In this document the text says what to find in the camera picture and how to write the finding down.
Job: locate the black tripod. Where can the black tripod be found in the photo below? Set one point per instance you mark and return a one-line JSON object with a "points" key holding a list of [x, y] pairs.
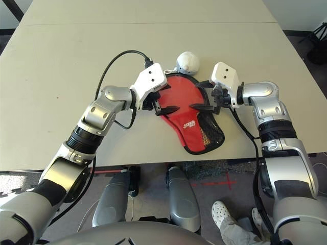
{"points": [[319, 51]]}

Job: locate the light speckled puzzle mat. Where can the light speckled puzzle mat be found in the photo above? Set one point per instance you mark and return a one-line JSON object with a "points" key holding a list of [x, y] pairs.
{"points": [[18, 181]]}

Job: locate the grey robot right leg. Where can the grey robot right leg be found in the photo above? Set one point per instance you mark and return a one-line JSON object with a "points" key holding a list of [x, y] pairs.
{"points": [[184, 201]]}

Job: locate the grey robot torso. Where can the grey robot torso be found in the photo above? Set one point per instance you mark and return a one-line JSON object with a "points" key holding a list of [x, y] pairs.
{"points": [[140, 234]]}

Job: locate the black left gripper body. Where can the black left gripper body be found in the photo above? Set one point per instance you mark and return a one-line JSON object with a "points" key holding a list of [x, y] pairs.
{"points": [[152, 102]]}

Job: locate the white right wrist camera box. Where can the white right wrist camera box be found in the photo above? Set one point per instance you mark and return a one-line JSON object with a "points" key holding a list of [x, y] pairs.
{"points": [[224, 75]]}

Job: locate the grey robot left leg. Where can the grey robot left leg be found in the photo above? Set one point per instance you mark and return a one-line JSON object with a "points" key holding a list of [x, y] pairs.
{"points": [[110, 201]]}

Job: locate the white perforated clog shoe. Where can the white perforated clog shoe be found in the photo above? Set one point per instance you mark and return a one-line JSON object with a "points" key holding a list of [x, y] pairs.
{"points": [[257, 217], [221, 211]]}

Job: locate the grey robot leg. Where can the grey robot leg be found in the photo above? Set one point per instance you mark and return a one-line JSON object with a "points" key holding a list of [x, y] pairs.
{"points": [[110, 201], [184, 201]]}

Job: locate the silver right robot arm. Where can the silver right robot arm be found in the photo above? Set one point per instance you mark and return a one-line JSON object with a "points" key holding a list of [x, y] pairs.
{"points": [[268, 102]]}

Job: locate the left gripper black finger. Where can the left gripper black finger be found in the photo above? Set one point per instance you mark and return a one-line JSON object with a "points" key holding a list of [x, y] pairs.
{"points": [[167, 110], [166, 87]]}

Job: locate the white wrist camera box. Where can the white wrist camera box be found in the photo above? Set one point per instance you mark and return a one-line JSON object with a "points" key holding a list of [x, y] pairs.
{"points": [[224, 75], [150, 79]]}

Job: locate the black diagonal frame beam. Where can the black diagonal frame beam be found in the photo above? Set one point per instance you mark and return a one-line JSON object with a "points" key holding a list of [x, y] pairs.
{"points": [[11, 11]]}

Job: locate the red black paddle case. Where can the red black paddle case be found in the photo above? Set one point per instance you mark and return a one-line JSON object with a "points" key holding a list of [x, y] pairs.
{"points": [[191, 135]]}

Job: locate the beige trouser leg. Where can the beige trouser leg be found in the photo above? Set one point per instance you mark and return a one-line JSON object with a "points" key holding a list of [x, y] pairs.
{"points": [[237, 232]]}

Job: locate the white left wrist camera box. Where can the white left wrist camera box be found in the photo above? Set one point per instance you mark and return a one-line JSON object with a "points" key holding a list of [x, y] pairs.
{"points": [[150, 79]]}

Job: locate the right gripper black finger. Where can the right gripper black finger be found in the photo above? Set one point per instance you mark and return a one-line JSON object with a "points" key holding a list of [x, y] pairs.
{"points": [[203, 107], [204, 84]]}

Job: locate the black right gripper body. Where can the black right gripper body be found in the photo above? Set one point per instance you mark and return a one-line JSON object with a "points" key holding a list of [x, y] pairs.
{"points": [[220, 99]]}

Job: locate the red floor tape line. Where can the red floor tape line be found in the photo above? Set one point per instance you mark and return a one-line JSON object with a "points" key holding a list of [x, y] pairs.
{"points": [[110, 171]]}

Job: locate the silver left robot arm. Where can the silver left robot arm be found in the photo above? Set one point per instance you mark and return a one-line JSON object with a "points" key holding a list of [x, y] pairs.
{"points": [[102, 112]]}

